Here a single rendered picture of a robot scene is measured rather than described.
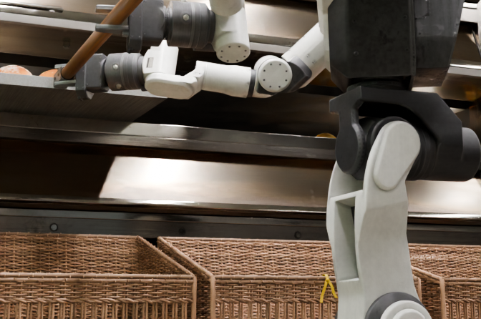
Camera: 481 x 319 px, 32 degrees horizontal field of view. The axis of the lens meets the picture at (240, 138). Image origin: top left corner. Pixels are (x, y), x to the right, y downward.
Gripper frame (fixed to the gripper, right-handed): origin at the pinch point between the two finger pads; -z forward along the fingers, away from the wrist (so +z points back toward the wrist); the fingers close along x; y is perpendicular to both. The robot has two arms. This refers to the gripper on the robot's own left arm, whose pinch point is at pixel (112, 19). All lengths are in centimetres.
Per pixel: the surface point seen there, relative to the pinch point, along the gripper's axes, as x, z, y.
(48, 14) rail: -21, -11, 65
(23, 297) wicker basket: 52, -14, 28
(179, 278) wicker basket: 48, 19, 33
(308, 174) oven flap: 15, 70, 92
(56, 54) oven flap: -15, -8, 82
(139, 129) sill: 5, 16, 83
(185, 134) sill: 6, 29, 85
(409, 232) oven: 32, 104, 94
